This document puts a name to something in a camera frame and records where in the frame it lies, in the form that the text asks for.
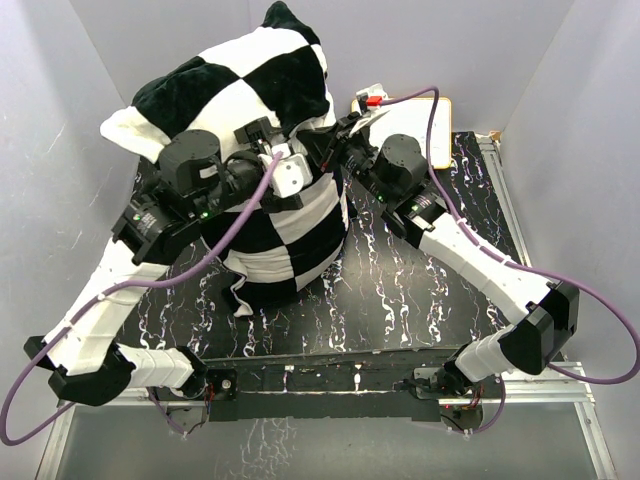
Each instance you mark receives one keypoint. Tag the aluminium frame rail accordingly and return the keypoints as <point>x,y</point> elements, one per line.
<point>359,415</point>

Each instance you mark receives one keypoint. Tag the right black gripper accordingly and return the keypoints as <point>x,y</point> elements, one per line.
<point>326,147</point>

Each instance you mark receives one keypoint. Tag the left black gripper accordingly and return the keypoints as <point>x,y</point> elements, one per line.
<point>256,136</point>

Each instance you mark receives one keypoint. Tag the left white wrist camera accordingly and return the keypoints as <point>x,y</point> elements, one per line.
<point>292,172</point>

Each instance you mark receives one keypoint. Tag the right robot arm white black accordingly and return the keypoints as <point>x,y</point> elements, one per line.
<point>541,314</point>

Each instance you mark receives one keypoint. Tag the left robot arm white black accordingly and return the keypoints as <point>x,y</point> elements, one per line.
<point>194,184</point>

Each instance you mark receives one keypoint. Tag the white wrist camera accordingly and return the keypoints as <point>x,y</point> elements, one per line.
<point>292,172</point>
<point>371,99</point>

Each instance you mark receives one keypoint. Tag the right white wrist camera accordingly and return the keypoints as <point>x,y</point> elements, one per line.
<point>371,99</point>

